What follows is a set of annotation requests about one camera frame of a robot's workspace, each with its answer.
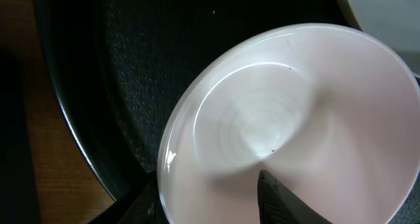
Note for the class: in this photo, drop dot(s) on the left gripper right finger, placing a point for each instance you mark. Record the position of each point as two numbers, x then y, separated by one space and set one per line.
279 205

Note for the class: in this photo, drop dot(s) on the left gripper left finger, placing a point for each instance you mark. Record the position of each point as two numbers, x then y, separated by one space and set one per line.
140 206

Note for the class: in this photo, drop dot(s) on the pink bowl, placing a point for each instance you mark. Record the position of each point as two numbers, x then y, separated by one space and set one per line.
329 111

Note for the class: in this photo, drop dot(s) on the round black serving tray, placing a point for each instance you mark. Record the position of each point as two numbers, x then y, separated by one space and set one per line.
118 68

